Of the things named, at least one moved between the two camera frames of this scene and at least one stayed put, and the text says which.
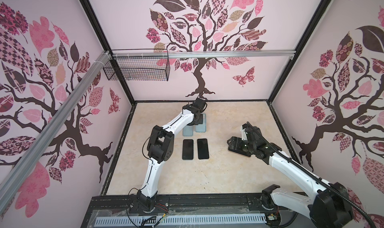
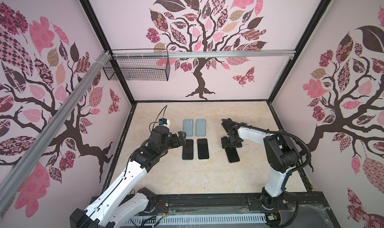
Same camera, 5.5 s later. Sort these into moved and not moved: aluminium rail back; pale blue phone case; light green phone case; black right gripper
Moved: pale blue phone case; black right gripper
Not moved: aluminium rail back; light green phone case
